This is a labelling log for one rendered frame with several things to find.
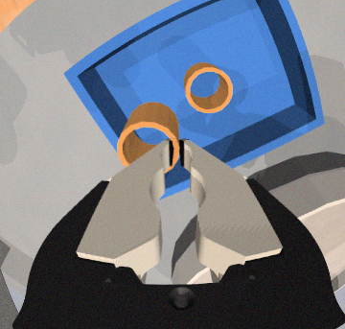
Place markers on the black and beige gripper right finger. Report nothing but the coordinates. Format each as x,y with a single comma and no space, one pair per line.
240,222

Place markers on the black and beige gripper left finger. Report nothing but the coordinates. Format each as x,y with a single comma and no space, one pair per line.
115,225

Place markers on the bronze bushing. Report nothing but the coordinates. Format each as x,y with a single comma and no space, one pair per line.
149,115
219,100

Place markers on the blue crate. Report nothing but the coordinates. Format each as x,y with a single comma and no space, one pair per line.
258,44

